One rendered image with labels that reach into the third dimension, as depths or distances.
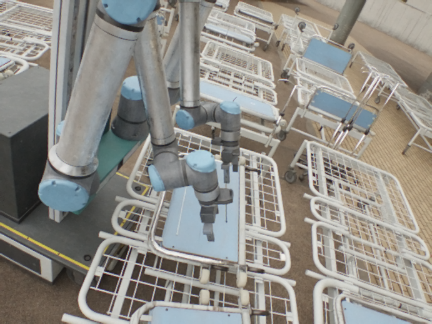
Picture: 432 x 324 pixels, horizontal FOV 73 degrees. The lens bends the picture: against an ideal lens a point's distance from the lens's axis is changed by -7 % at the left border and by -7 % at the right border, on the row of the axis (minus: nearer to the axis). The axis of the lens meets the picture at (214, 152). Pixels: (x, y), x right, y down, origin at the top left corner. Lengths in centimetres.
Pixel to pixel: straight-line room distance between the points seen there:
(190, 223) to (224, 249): 20
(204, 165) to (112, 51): 44
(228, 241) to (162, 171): 59
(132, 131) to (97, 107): 74
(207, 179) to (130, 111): 64
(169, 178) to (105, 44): 46
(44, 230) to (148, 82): 99
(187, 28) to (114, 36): 57
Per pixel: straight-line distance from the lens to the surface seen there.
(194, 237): 145
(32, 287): 190
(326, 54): 537
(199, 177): 101
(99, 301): 185
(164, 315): 124
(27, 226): 172
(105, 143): 155
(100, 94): 83
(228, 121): 139
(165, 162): 103
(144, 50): 93
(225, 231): 151
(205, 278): 136
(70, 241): 165
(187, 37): 129
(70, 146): 93
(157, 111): 101
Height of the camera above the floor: 166
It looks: 34 degrees down
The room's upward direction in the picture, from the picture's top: 22 degrees clockwise
